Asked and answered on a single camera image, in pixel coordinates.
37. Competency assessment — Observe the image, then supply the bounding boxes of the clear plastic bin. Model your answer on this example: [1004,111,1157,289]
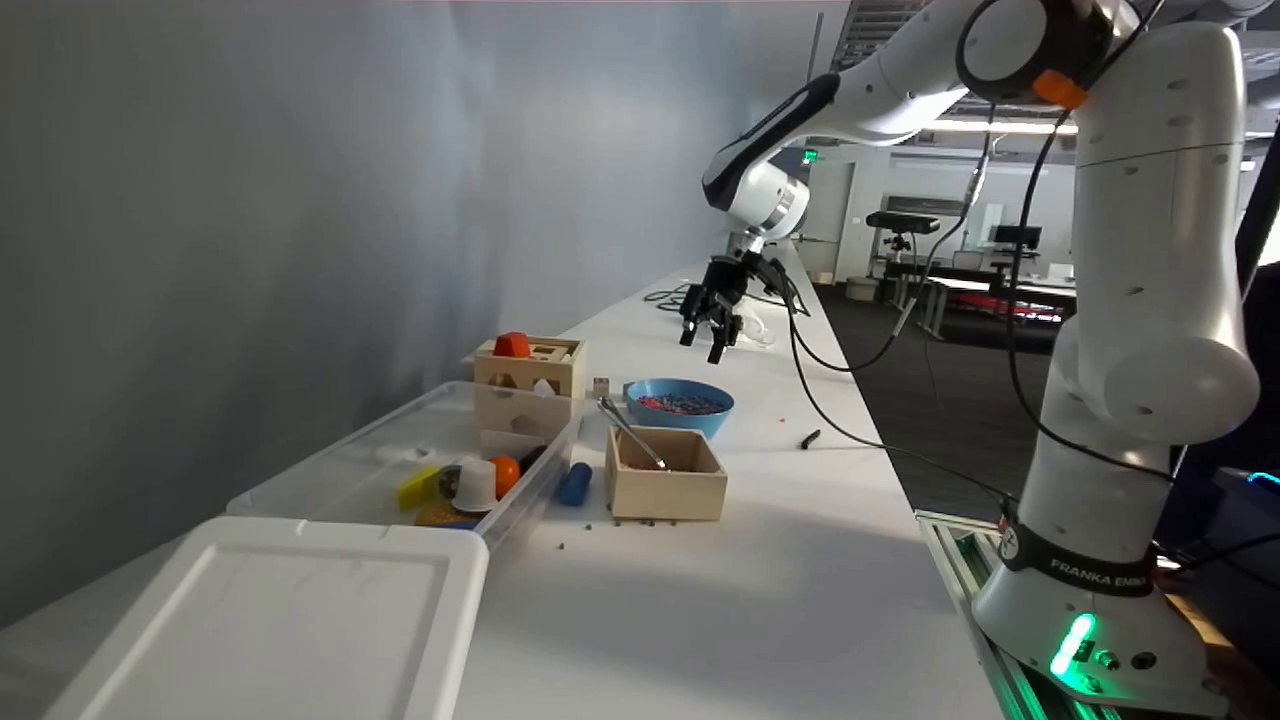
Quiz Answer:
[224,374,601,552]

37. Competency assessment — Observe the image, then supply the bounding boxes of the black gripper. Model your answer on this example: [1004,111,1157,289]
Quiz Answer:
[678,246,794,367]

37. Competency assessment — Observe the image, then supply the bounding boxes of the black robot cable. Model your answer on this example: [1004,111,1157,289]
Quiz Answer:
[778,0,1180,487]

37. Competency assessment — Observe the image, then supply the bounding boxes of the small open wooden box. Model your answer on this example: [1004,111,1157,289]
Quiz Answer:
[606,424,732,526]

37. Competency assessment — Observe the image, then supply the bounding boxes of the tangled cables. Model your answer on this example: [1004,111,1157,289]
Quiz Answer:
[642,279,697,321]

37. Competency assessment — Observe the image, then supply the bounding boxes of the metal spoon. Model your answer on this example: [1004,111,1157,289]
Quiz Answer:
[595,391,673,472]

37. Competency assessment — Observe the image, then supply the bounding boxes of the blue bowl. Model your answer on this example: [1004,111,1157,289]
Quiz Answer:
[620,374,740,441]

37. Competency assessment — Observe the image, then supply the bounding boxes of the brown flat block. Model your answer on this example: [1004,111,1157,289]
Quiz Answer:
[407,494,485,531]

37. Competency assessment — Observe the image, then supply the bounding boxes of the yellow block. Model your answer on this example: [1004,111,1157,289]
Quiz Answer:
[393,461,451,510]

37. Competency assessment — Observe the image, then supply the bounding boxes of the metal mounting frame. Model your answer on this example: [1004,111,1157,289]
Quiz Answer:
[920,510,1073,720]

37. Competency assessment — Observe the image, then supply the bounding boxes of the white cup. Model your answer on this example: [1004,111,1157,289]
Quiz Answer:
[450,453,499,517]

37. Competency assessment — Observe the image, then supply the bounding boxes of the blue cylinder block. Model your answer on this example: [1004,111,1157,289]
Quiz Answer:
[554,457,595,508]

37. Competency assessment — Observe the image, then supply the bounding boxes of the wooden shape sorter box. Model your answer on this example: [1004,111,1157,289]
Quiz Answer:
[471,330,594,441]

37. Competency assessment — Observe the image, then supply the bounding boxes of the white plastic lid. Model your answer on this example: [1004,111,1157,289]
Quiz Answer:
[45,517,494,720]

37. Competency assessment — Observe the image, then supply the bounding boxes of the black background table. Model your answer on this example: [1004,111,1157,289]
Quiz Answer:
[865,203,948,305]

